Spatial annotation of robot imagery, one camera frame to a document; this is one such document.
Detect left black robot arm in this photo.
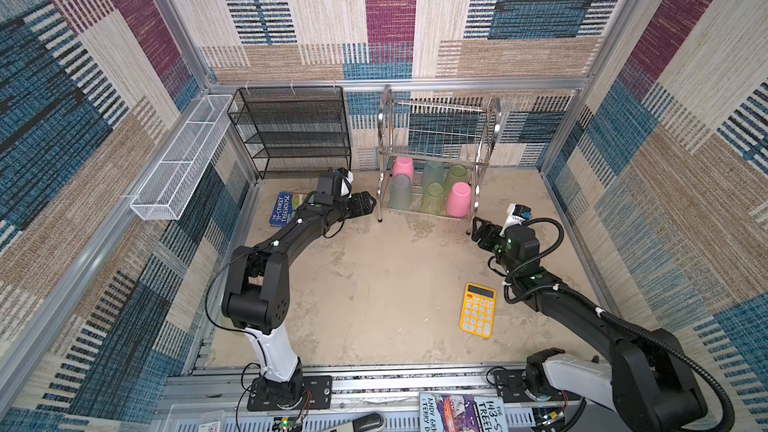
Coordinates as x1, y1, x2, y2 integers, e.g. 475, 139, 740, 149
204, 168, 376, 386

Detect teal translucent cup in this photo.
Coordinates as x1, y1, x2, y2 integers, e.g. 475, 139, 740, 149
421, 160, 445, 189

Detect green translucent cup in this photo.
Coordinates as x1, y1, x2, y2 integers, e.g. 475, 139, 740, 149
444, 163, 470, 192
420, 182, 444, 215

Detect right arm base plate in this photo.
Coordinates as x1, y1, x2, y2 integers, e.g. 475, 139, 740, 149
485, 366, 581, 403

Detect white wire wall basket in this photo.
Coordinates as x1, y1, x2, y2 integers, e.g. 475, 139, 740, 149
130, 94, 233, 221

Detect yellow calculator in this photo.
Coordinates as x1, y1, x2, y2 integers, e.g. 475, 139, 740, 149
459, 282, 496, 339

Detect black mesh shelf rack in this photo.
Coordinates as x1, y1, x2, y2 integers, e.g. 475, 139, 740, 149
229, 86, 352, 179

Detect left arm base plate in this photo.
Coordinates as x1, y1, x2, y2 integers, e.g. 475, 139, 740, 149
246, 375, 333, 412

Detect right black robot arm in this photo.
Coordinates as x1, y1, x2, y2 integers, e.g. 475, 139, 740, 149
470, 217, 736, 431

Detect silver wire dish rack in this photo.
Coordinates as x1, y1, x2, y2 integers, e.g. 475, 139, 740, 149
375, 85, 502, 234

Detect blue picture book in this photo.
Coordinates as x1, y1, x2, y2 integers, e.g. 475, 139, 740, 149
269, 191, 307, 228

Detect teal textured cup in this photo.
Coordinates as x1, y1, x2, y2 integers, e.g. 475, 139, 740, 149
389, 174, 413, 211

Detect green translucent cup front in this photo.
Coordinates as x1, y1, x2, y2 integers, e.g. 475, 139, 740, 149
420, 182, 444, 215

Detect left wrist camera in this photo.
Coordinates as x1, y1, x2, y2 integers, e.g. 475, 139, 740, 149
334, 167, 354, 198

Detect purple treehouse book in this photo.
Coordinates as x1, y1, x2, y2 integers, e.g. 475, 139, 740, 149
419, 392, 508, 432

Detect pink cup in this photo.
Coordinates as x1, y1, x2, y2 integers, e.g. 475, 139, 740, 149
445, 182, 472, 218
392, 156, 415, 182

